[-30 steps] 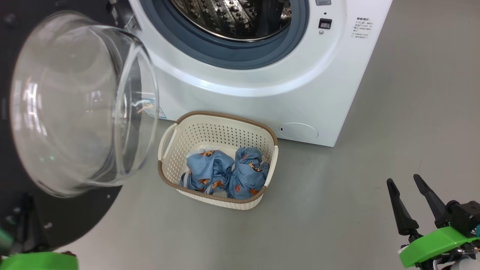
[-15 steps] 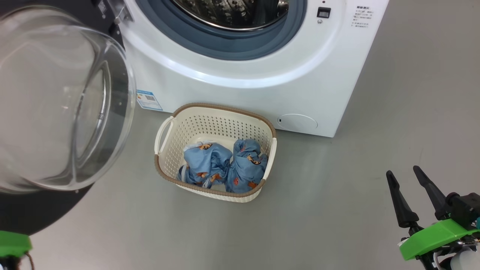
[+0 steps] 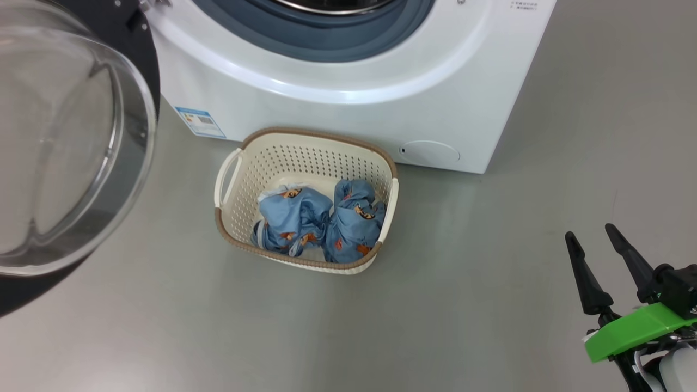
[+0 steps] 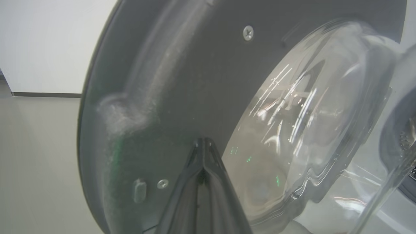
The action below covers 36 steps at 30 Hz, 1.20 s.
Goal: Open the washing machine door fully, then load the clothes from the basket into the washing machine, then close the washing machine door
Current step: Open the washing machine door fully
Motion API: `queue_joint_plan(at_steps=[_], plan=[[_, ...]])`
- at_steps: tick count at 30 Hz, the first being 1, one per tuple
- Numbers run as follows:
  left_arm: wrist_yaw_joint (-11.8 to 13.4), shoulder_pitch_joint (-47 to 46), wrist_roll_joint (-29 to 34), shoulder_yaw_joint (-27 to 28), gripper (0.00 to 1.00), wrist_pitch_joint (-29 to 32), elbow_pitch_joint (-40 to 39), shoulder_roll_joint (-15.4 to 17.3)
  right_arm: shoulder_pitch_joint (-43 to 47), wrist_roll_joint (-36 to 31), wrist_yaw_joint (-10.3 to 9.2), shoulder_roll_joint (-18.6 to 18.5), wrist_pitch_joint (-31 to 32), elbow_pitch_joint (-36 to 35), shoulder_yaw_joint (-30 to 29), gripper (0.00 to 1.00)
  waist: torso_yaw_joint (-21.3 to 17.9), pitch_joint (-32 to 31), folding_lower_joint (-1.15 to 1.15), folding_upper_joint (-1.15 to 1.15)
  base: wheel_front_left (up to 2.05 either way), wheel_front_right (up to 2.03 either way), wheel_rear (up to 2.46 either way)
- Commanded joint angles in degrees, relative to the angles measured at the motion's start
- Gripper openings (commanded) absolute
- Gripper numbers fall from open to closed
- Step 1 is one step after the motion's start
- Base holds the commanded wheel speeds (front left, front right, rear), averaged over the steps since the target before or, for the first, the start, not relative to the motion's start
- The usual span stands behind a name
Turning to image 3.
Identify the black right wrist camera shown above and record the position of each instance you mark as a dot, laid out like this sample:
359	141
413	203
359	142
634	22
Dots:
680	288

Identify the white front-load washing machine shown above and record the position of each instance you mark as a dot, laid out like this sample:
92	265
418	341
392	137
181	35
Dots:
435	98

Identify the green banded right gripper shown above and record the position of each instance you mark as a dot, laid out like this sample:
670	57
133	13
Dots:
631	329

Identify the cream perforated laundry basket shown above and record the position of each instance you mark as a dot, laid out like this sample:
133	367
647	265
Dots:
305	158

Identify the round dark glass washer door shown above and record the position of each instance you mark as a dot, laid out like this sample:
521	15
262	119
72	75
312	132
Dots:
71	136

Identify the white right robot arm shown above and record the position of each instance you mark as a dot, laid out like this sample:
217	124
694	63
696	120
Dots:
680	373

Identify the blue patterned clothing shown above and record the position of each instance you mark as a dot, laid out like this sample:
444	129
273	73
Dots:
294	218

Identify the blue energy label sticker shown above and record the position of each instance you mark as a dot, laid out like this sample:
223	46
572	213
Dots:
200	123

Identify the grey rubber door seal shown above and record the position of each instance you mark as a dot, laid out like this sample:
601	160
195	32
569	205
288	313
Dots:
326	41

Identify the blue printed garment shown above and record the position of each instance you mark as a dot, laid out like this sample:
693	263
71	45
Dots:
354	231

